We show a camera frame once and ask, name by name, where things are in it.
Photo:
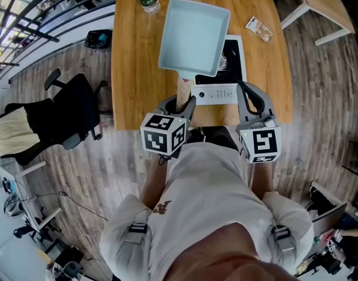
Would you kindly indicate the light blue square pan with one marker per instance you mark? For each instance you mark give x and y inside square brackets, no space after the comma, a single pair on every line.
[193,37]

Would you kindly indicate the person's right forearm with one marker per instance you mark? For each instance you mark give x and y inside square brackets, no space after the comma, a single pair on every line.
[262,180]

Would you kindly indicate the light wooden table white legs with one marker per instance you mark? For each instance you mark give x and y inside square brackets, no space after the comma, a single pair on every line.
[325,1]

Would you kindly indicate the black office chair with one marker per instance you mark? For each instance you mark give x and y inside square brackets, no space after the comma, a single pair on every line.
[68,110]

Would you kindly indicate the person's left forearm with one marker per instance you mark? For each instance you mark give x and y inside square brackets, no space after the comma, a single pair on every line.
[155,183]

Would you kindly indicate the person's black trousers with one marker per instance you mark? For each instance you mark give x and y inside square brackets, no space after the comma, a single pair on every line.
[220,137]

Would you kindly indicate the black metal railing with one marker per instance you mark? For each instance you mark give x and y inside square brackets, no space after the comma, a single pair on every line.
[30,25]

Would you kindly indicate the person's face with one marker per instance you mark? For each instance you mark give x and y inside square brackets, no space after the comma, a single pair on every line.
[225,256]

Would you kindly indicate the cream cloth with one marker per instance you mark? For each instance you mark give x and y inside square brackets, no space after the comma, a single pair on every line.
[13,133]

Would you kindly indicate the black waste bin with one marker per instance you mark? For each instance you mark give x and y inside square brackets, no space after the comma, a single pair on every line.
[98,39]

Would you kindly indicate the black round appliance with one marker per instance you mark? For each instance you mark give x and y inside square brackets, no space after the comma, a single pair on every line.
[68,269]

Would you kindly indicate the black bag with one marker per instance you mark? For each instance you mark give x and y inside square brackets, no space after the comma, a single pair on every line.
[322,198]

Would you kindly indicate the white induction cooktop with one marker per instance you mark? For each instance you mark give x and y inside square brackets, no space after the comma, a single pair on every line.
[214,94]

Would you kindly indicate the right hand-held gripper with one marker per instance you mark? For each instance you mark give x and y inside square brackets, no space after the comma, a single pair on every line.
[263,142]

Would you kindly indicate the person's white shirt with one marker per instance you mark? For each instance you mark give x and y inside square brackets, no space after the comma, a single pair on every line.
[208,192]

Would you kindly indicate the small brown snack packet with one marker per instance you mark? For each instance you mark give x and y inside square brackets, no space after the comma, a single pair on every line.
[259,29]

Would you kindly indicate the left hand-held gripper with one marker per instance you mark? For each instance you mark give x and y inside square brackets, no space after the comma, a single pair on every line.
[161,136]

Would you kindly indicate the white desk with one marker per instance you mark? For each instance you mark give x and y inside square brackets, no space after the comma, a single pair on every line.
[30,195]

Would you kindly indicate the window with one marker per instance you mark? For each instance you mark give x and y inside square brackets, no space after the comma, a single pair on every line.
[3,19]

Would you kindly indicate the white headset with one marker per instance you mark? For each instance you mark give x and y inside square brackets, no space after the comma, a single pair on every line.
[13,205]

